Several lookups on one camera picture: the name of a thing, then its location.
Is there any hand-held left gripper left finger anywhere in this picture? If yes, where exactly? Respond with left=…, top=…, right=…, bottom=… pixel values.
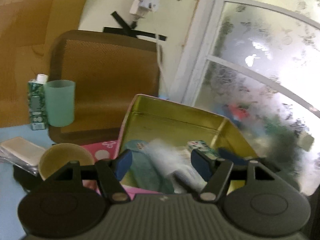
left=47, top=149, right=133, bottom=204

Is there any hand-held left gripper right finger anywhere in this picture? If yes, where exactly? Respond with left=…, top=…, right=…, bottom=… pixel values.
left=191, top=150, right=280, bottom=203

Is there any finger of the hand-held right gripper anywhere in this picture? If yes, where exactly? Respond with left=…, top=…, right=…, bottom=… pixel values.
left=218, top=148, right=258, bottom=161

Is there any blue towel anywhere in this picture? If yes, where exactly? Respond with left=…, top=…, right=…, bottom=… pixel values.
left=122, top=139, right=175, bottom=194

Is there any blue label tissue packet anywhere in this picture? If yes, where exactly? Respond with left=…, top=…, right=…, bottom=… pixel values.
left=147, top=139, right=208, bottom=193

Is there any pink biscuit tin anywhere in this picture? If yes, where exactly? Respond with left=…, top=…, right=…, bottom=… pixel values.
left=116, top=94, right=265, bottom=195

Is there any yellow bowl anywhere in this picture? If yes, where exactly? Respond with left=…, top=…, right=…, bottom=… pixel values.
left=38, top=143, right=95, bottom=182

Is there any teal plastic cup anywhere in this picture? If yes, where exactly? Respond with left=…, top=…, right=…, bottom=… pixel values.
left=44, top=79, right=75, bottom=127

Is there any clear wrapped white packet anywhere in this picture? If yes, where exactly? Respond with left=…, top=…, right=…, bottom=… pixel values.
left=0, top=137, right=47, bottom=174

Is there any frosted window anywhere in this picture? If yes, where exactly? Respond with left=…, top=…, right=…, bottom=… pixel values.
left=172, top=0, right=320, bottom=195

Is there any green drink carton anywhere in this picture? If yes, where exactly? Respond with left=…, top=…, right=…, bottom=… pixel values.
left=27, top=74, right=49, bottom=130

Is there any cartoon printed blanket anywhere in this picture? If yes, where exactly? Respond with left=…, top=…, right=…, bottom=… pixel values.
left=0, top=126, right=120, bottom=240

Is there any black tape cross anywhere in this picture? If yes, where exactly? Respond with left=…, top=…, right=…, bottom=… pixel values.
left=103, top=11, right=167, bottom=42

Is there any brown cardboard sheet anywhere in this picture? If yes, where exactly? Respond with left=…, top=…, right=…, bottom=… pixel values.
left=0, top=0, right=94, bottom=128

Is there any white power adapter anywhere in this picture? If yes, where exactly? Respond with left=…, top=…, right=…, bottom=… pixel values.
left=129, top=0, right=159, bottom=20

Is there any white cable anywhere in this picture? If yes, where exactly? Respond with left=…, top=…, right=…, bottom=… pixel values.
left=154, top=34, right=172, bottom=93

